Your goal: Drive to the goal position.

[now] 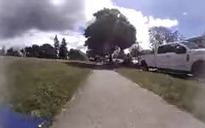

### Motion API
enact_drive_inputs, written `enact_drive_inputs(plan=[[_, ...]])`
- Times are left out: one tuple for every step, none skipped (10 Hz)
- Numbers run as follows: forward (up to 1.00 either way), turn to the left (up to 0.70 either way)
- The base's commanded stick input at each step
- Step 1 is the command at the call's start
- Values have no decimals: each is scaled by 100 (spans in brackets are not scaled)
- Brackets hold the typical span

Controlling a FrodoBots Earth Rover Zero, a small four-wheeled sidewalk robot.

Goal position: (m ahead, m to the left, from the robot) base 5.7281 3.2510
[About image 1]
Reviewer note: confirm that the large dark round tree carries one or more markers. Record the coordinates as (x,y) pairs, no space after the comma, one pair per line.
(108,33)

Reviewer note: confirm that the grey concrete path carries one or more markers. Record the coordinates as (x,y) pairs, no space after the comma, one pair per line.
(116,100)

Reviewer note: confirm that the row of distant trees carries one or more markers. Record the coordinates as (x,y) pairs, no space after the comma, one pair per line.
(43,51)

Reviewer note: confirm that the bare branchy tree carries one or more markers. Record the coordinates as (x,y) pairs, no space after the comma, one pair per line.
(160,35)

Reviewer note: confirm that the narrow grass strip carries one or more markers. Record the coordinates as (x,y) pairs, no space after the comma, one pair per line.
(163,86)

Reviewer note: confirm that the white pickup truck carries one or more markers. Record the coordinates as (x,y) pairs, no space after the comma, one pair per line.
(170,60)

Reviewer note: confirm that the wide grass lawn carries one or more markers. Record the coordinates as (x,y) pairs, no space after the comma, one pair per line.
(33,83)

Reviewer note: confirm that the building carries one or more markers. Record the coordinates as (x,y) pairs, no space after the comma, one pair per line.
(200,41)

